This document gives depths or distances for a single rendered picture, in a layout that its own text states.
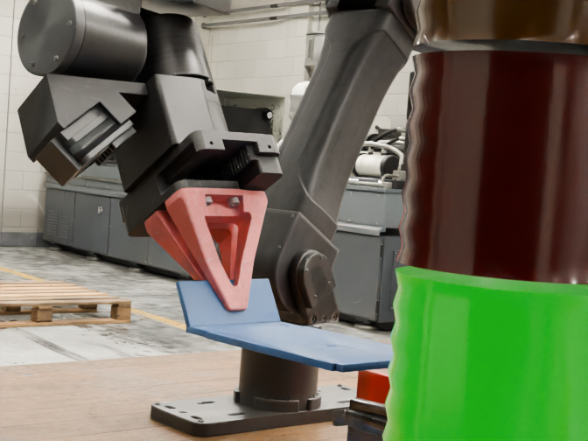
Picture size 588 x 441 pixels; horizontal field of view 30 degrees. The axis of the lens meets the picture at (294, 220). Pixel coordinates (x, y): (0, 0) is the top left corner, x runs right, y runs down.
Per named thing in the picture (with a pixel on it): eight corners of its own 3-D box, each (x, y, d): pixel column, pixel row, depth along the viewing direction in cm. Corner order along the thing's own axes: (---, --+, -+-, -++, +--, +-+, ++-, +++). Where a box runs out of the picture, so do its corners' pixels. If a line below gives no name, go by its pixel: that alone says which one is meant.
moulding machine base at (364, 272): (38, 248, 1174) (44, 157, 1169) (123, 248, 1234) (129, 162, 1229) (372, 333, 732) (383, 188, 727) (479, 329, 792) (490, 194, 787)
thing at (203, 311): (262, 324, 71) (265, 277, 71) (437, 363, 59) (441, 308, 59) (172, 329, 67) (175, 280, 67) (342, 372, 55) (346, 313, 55)
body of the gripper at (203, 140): (201, 156, 65) (171, 51, 68) (121, 230, 72) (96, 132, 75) (285, 160, 69) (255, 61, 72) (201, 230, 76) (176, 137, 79)
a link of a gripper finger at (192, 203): (212, 298, 64) (172, 157, 67) (151, 343, 69) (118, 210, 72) (300, 294, 69) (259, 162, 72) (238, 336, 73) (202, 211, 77)
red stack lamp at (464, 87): (496, 256, 21) (511, 78, 20) (680, 283, 18) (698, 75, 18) (348, 256, 18) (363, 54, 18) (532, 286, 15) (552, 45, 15)
